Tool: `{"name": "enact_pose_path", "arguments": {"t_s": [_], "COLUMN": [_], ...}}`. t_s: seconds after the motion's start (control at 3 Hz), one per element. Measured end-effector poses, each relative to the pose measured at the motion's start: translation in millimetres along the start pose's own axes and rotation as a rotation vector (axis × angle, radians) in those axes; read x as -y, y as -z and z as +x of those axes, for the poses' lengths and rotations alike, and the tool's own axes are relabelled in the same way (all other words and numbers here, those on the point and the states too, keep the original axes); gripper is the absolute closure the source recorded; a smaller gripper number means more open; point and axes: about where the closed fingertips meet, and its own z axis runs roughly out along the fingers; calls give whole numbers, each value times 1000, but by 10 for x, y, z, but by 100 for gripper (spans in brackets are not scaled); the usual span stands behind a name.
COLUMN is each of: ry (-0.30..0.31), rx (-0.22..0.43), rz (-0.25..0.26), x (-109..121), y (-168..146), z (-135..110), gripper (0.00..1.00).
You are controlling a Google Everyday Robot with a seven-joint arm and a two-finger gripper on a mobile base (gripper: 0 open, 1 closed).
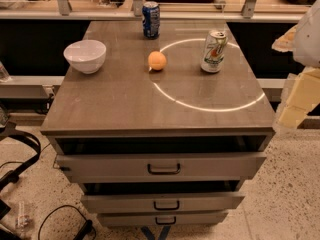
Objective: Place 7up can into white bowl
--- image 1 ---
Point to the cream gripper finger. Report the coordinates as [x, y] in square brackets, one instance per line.
[303, 98]
[285, 42]

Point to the green white 7up can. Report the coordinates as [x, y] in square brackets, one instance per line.
[213, 53]

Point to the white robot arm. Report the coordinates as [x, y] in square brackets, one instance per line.
[303, 40]

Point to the blue pepsi can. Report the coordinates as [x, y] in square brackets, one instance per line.
[151, 19]

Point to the white ceramic bowl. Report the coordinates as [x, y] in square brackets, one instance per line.
[86, 56]

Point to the orange fruit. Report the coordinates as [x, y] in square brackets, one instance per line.
[157, 60]

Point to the grey drawer cabinet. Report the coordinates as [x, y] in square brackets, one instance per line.
[128, 108]

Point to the top grey drawer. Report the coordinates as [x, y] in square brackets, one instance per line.
[135, 168]

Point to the grey drawer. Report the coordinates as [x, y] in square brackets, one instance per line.
[135, 168]
[151, 203]
[161, 219]

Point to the bottom grey drawer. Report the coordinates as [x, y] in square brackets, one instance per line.
[161, 219]

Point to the middle grey drawer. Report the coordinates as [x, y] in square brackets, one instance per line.
[151, 203]

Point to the clear plastic bottle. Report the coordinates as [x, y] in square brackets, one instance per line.
[22, 220]

